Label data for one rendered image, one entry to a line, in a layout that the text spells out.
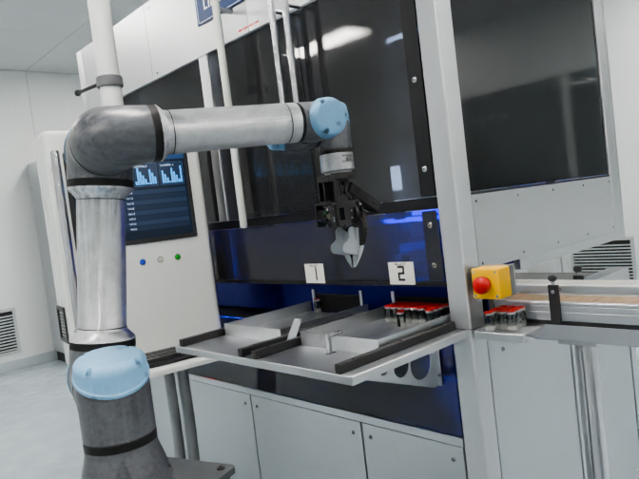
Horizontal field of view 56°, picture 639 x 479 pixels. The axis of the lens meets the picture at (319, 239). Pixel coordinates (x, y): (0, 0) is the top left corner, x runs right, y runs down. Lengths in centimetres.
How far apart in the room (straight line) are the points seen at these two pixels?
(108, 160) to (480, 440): 107
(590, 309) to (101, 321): 102
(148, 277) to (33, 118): 492
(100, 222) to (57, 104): 585
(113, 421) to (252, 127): 54
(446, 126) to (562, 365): 83
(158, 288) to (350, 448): 80
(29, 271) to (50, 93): 185
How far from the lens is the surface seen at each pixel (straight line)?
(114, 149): 103
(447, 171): 147
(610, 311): 145
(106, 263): 113
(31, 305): 668
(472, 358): 151
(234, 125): 107
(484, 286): 141
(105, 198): 113
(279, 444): 219
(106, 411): 101
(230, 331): 176
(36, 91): 692
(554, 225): 188
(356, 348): 138
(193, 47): 230
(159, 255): 206
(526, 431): 176
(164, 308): 207
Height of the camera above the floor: 122
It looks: 3 degrees down
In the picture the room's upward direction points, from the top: 7 degrees counter-clockwise
